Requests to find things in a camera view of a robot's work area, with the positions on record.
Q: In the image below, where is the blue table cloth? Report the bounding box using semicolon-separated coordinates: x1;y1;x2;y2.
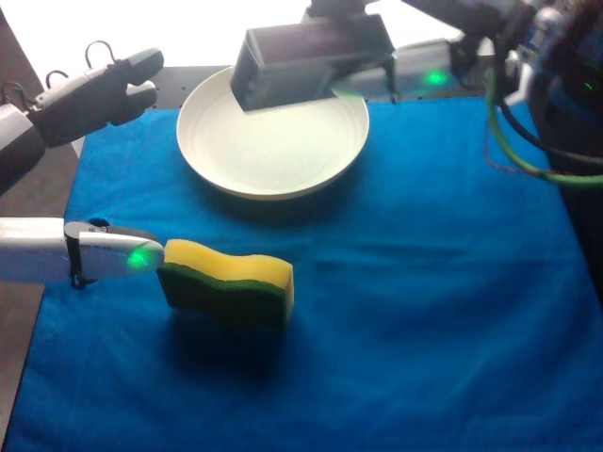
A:
4;96;603;452

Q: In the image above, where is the yellow and green sponge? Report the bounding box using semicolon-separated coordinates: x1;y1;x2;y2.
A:
155;238;294;338

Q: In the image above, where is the black cable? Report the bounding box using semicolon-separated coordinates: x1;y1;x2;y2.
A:
494;89;603;166

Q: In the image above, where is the white and black left hand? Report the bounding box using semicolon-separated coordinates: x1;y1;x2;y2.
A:
0;40;166;289

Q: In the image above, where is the white and black right hand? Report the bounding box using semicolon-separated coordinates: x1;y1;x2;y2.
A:
303;0;477;103

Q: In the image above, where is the dark purple box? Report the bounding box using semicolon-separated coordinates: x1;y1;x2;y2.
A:
230;12;396;113

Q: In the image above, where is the cream round plate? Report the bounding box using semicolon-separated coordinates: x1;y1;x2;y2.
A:
176;65;370;202

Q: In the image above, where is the green cable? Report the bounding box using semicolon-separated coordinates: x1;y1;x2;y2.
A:
483;65;603;186

